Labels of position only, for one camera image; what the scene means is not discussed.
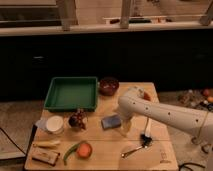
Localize blue sponge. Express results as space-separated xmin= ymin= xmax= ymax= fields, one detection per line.
xmin=101 ymin=115 xmax=121 ymax=130

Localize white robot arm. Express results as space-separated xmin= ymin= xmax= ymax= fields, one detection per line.
xmin=118 ymin=87 xmax=213 ymax=143

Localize metal spoon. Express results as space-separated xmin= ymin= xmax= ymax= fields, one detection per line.
xmin=121 ymin=142 xmax=152 ymax=158

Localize orange bowl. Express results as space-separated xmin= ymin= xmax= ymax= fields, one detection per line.
xmin=144 ymin=92 xmax=151 ymax=101

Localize dark red bowl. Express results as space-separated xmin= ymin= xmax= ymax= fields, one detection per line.
xmin=99 ymin=77 xmax=119 ymax=96

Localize brown pinecone figurine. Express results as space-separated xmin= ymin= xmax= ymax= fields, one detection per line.
xmin=68 ymin=109 xmax=86 ymax=130

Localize orange fruit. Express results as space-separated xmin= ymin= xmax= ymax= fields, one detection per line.
xmin=76 ymin=143 xmax=92 ymax=159

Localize green chili pepper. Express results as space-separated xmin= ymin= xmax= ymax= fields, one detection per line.
xmin=63 ymin=141 xmax=83 ymax=165

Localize green plastic tray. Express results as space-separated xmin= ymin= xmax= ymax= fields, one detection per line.
xmin=44 ymin=77 xmax=98 ymax=112

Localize white cup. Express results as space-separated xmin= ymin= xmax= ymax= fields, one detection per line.
xmin=46 ymin=116 xmax=64 ymax=134

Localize yellow corn cob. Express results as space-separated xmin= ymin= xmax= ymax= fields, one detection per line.
xmin=33 ymin=140 xmax=61 ymax=148

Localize wooden block brush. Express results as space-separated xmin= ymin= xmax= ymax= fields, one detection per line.
xmin=32 ymin=147 xmax=60 ymax=166

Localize black cable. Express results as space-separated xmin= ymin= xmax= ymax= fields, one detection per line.
xmin=0 ymin=126 xmax=27 ymax=156

